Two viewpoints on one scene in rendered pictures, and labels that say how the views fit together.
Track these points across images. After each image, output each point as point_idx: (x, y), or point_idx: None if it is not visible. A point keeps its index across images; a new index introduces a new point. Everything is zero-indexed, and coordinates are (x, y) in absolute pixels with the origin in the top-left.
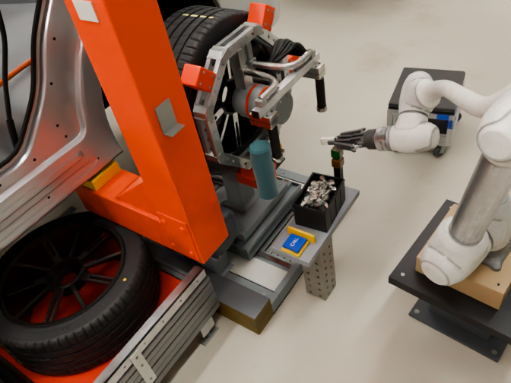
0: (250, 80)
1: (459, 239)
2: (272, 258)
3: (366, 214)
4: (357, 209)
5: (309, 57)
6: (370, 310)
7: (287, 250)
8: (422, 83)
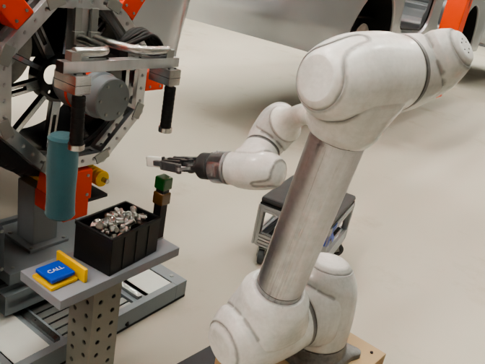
0: (85, 58)
1: (265, 289)
2: (39, 323)
3: (193, 315)
4: (185, 306)
5: (164, 54)
6: None
7: (40, 278)
8: (281, 107)
